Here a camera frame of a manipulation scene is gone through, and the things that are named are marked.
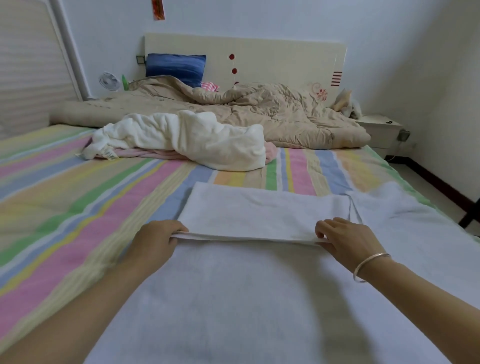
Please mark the person's right hand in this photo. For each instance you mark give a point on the person's right hand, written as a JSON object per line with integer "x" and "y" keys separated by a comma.
{"x": 349, "y": 240}

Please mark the person's left hand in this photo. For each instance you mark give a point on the person's left hand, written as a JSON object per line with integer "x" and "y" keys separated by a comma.
{"x": 154, "y": 244}

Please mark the white towel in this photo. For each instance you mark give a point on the white towel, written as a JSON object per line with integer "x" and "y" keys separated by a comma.
{"x": 262, "y": 300}

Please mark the cream fleece blanket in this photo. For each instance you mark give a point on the cream fleece blanket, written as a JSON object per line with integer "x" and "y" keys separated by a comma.
{"x": 187, "y": 139}

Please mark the pink fleece blanket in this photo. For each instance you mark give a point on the pink fleece blanket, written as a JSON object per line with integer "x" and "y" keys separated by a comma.
{"x": 271, "y": 152}

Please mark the person's right forearm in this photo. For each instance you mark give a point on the person's right forearm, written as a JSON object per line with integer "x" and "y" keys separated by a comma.
{"x": 427, "y": 307}

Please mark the person's left forearm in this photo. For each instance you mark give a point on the person's left forearm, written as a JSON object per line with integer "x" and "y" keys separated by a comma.
{"x": 67, "y": 322}

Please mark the striped pastel bed sheet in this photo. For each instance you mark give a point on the striped pastel bed sheet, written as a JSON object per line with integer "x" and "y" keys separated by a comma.
{"x": 67, "y": 202}

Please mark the dark brown baseboard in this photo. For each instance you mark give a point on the dark brown baseboard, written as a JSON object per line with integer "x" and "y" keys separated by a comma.
{"x": 442, "y": 184}

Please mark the white nightstand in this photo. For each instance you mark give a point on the white nightstand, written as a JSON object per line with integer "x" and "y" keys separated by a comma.
{"x": 382, "y": 133}

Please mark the black clothes rack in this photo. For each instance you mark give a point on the black clothes rack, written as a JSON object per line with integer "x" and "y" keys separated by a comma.
{"x": 471, "y": 214}

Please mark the cream plush toy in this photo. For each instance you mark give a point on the cream plush toy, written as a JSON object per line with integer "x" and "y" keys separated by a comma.
{"x": 346, "y": 103}

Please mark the beige quilt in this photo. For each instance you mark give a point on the beige quilt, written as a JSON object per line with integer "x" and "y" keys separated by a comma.
{"x": 300, "y": 112}

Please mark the green bottle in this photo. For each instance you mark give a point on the green bottle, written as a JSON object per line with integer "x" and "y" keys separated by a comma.
{"x": 125, "y": 82}

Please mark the pink patterned pillow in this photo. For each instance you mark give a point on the pink patterned pillow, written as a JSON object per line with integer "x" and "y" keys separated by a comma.
{"x": 211, "y": 87}

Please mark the small white desk fan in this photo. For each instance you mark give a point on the small white desk fan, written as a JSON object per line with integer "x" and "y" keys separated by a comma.
{"x": 109, "y": 81}

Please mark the blue pillow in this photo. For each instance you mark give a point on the blue pillow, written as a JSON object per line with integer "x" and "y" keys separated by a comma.
{"x": 175, "y": 69}

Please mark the white headboard with red dots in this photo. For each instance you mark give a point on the white headboard with red dots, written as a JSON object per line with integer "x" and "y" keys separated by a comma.
{"x": 277, "y": 60}

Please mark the black wall plug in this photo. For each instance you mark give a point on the black wall plug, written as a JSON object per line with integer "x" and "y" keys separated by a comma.
{"x": 403, "y": 136}

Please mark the wall switch plate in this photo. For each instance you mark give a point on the wall switch plate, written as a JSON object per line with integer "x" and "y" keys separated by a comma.
{"x": 140, "y": 59}

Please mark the red wall hanging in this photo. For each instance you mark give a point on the red wall hanging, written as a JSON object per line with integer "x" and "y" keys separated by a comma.
{"x": 158, "y": 9}

